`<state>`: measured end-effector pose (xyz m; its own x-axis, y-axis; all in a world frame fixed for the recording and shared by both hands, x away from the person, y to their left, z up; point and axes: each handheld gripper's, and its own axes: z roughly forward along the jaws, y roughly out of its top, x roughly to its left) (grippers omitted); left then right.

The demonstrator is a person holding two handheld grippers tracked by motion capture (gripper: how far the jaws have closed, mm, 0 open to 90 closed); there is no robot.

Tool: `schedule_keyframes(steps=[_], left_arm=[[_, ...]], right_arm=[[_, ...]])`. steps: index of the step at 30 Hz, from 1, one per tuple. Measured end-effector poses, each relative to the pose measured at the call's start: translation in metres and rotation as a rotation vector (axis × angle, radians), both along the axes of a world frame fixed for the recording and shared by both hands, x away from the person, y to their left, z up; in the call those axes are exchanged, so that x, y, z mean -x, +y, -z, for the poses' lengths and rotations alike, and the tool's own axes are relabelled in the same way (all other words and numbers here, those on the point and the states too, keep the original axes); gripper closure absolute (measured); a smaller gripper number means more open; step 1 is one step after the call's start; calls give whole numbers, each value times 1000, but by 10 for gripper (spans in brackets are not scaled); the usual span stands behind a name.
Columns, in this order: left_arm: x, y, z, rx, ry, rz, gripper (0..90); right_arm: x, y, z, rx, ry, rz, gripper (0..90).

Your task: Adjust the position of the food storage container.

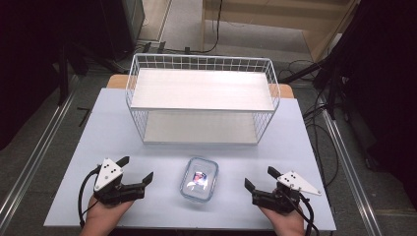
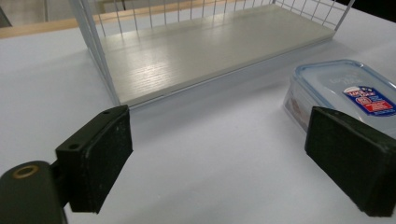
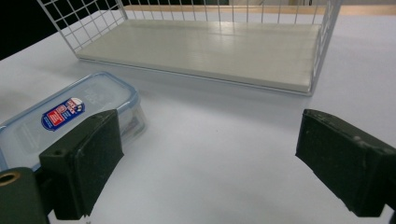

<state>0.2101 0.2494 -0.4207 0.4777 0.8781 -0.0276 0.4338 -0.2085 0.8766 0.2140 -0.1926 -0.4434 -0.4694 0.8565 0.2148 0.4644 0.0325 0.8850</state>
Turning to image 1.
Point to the person's left hand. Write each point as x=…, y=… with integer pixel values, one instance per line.
x=103, y=218

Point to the aluminium floor rail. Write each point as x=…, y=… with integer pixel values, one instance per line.
x=352, y=177
x=36, y=154

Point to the small colourful packet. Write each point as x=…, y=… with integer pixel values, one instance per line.
x=199, y=179

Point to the person's right hand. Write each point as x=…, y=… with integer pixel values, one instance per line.
x=288, y=224

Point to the dark cabinet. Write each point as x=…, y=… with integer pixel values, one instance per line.
x=124, y=26

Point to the clear container with blue lid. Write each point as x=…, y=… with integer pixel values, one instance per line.
x=190, y=193

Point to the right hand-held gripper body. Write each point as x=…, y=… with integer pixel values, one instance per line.
x=282, y=200

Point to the black bent hex key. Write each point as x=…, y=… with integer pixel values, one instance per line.
x=84, y=114

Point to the light wooden furniture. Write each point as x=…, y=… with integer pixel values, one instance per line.
x=262, y=16

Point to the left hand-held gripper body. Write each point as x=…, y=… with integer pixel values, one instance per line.
x=109, y=183

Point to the black metal stand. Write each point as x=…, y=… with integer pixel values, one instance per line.
x=331, y=75

